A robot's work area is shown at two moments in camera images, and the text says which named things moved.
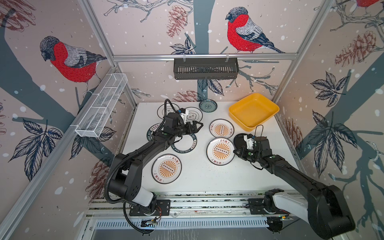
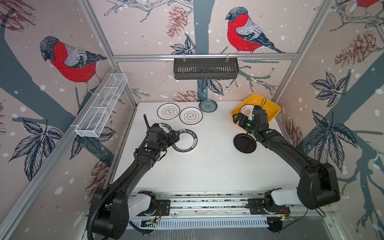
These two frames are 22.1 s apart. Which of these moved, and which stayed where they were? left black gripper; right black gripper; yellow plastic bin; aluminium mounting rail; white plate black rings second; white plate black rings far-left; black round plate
Moved: left black gripper; right black gripper
Stayed: aluminium mounting rail; white plate black rings second; black round plate; yellow plastic bin; white plate black rings far-left
